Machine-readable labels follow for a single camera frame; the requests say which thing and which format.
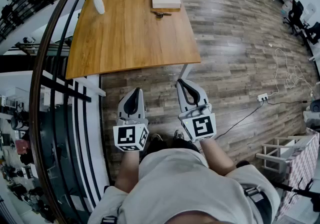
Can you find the person's left forearm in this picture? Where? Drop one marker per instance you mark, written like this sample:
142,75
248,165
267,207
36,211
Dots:
127,170

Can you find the white power strip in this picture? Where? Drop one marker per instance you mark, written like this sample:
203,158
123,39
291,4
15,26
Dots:
263,97

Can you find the small metal tool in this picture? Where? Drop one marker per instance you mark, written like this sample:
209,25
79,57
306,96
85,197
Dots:
160,14

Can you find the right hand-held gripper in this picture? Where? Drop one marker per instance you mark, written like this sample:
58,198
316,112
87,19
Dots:
202,125

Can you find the white vase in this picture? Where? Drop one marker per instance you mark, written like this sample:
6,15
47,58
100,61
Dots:
99,5

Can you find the brown wooden handrail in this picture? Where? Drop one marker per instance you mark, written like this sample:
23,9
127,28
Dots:
37,78

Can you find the white table leg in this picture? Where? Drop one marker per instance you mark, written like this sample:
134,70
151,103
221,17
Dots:
185,71

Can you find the person's right shoe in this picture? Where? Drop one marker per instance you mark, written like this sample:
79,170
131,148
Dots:
179,135

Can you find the person's right forearm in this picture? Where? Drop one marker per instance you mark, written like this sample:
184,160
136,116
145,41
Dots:
217,158

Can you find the black office chair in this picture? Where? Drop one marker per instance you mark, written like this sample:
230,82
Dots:
313,34
295,15

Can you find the person's black trousers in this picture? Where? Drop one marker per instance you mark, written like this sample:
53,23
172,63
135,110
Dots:
182,145

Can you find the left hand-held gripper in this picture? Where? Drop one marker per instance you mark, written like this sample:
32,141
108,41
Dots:
130,135

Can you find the white wooden rack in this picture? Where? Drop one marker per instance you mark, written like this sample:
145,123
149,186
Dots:
273,154

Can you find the person's shoe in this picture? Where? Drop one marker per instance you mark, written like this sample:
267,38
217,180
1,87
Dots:
179,135
157,138

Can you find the person's light grey shirt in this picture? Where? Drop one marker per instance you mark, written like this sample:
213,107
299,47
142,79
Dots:
180,188

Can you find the person's left shoe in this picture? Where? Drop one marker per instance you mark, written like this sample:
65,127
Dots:
157,138

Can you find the pink patterned box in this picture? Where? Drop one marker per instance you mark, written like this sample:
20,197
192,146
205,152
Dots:
303,163

